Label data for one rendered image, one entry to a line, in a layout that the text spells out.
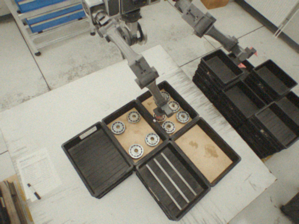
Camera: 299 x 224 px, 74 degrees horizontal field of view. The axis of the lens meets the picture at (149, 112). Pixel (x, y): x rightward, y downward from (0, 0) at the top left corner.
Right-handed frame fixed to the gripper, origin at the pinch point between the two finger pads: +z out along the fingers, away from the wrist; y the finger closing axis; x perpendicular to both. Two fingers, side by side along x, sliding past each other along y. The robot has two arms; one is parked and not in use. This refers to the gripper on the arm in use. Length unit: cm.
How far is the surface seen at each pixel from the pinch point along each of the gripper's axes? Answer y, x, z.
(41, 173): -91, 14, 16
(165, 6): 168, 192, 89
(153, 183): -31.4, -36.9, 3.8
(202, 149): 11.4, -37.7, 3.9
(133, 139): -26.1, -3.9, 3.9
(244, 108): 102, -28, 50
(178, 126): 8.2, -14.2, 4.0
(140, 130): -17.8, -0.7, 4.0
